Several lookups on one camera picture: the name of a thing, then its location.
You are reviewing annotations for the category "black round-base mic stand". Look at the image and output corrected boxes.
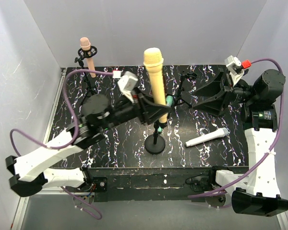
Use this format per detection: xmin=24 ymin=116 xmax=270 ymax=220
xmin=144 ymin=120 xmax=166 ymax=155

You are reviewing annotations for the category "yellow microphone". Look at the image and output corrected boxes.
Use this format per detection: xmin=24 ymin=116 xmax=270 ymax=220
xmin=143 ymin=47 xmax=168 ymax=124

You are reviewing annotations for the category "black tripod shock-mount stand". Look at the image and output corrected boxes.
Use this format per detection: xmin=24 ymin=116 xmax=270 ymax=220
xmin=73 ymin=45 xmax=99 ymax=96

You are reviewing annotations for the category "pink microphone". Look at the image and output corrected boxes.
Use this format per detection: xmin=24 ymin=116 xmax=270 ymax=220
xmin=80 ymin=37 xmax=96 ymax=71

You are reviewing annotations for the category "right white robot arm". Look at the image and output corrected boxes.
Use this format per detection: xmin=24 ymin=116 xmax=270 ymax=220
xmin=194 ymin=69 xmax=288 ymax=217

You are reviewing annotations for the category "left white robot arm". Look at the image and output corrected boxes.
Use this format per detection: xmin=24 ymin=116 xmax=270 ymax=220
xmin=5 ymin=92 xmax=170 ymax=197

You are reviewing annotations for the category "small black tripod clip stand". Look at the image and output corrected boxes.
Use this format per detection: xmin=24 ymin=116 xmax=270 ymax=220
xmin=173 ymin=71 xmax=197 ymax=108

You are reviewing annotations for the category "teal microphone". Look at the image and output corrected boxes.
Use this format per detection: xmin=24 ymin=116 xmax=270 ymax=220
xmin=158 ymin=95 xmax=174 ymax=134

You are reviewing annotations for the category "white microphone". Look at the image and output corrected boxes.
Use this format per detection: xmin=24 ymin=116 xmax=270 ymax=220
xmin=185 ymin=128 xmax=229 ymax=147

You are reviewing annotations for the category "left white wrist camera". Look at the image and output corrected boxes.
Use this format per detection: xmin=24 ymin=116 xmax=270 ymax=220
xmin=118 ymin=71 xmax=138 ymax=104

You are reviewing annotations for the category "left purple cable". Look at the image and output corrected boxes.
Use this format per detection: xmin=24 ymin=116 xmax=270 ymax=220
xmin=10 ymin=69 xmax=123 ymax=220

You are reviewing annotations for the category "purple cable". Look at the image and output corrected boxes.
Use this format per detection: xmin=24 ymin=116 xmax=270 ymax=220
xmin=188 ymin=58 xmax=285 ymax=199
xmin=10 ymin=69 xmax=123 ymax=220

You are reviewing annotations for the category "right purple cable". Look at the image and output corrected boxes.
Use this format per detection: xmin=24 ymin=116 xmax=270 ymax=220
xmin=188 ymin=58 xmax=285 ymax=199

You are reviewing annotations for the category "black front mounting rail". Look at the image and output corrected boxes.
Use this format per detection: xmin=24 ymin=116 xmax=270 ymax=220
xmin=64 ymin=167 xmax=240 ymax=203

